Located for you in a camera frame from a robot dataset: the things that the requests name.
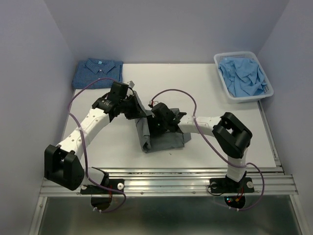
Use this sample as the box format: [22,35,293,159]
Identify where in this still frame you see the grey long sleeve shirt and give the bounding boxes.
[134,99,191,153]

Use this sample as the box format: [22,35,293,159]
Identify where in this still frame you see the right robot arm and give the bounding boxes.
[148,103,252,191]

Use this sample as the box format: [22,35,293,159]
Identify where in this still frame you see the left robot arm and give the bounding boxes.
[44,82,145,193]

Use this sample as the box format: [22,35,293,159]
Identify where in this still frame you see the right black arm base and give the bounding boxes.
[208,177,255,194]

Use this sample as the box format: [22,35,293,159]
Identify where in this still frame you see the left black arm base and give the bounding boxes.
[79,178,126,196]

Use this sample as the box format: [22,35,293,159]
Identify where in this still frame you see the folded blue checked shirt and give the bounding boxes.
[72,58,123,89]

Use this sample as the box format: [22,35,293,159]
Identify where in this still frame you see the white plastic laundry basket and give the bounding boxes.
[214,51,274,103]

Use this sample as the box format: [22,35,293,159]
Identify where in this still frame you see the light blue crumpled shirt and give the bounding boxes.
[218,57,267,97]

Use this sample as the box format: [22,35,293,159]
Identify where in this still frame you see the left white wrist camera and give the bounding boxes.
[127,81,134,88]

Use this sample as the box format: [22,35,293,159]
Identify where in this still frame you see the aluminium mounting rail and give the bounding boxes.
[39,164,300,197]

